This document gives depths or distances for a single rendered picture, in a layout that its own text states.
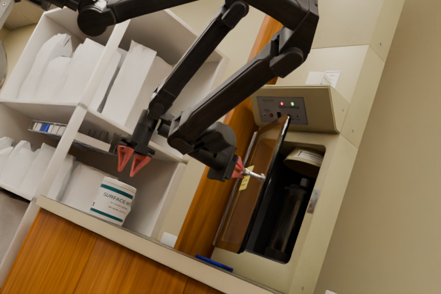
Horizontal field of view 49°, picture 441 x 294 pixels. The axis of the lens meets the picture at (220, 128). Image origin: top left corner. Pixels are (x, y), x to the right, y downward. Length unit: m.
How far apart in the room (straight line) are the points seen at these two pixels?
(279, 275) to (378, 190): 0.59
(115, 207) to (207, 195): 0.40
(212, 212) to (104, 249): 0.36
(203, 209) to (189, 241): 0.11
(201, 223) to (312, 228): 0.38
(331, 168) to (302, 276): 0.31
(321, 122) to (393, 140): 0.50
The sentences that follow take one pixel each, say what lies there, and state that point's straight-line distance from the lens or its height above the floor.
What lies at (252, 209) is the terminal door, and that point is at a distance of 1.26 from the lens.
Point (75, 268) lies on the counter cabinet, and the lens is 1.61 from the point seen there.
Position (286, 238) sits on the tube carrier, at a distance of 1.47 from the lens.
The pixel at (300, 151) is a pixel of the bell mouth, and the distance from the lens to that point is 1.50.
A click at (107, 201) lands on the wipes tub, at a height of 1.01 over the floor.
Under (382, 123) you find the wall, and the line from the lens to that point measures 1.91.
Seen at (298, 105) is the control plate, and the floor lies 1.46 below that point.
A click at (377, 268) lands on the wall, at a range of 1.72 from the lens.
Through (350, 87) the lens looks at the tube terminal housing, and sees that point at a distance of 1.48.
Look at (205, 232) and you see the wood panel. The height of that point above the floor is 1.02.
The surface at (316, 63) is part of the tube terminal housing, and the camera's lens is 1.61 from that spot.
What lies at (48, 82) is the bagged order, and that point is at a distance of 2.79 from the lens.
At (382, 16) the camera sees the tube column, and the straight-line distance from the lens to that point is 1.62.
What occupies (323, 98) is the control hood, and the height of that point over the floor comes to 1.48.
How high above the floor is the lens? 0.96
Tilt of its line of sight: 14 degrees up
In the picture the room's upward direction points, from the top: 22 degrees clockwise
